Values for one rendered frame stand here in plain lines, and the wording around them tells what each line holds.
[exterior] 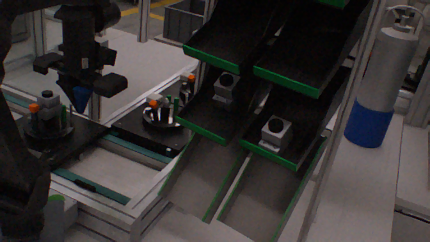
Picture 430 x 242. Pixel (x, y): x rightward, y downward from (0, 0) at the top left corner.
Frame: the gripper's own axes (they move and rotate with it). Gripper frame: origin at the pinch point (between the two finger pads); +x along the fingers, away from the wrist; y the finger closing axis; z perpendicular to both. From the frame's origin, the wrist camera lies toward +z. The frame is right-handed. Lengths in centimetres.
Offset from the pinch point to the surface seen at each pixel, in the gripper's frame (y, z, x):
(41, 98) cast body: 28.6, 17.2, 16.9
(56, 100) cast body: 26.1, 20.3, 17.7
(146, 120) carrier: 8.0, 38.9, 26.2
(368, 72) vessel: -49, 96, 12
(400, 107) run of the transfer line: -67, 137, 38
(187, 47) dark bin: -16.4, 11.8, -11.8
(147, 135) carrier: 4.6, 34.2, 28.2
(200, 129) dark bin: -22.0, 10.7, 4.4
